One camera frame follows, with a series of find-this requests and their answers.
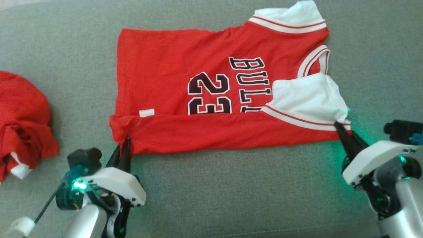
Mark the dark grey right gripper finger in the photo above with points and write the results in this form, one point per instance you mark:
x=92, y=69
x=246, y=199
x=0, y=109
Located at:
x=345, y=138
x=359, y=143

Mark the red shorts white side stripes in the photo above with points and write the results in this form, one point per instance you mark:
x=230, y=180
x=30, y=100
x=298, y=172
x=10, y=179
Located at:
x=23, y=115

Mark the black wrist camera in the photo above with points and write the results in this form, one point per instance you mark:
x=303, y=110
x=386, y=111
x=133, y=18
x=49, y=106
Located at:
x=401, y=130
x=84, y=160

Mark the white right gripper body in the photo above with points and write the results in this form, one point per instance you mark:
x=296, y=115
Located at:
x=376, y=158

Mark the red basketball jersey white sleeves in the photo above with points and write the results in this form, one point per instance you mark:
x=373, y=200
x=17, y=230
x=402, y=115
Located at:
x=165, y=66

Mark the grey yellow sofa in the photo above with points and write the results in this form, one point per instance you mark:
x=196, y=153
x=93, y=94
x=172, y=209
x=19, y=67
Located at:
x=231, y=198

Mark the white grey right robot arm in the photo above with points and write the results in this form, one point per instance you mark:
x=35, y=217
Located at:
x=406, y=205

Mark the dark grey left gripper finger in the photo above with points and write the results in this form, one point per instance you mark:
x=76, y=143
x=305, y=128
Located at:
x=126, y=155
x=114, y=158

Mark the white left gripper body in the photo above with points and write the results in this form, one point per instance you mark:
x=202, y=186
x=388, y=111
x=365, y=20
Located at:
x=115, y=183

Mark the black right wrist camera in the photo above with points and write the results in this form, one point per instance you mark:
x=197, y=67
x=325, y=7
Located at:
x=401, y=130

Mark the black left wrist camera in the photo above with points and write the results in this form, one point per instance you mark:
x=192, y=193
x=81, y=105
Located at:
x=84, y=160

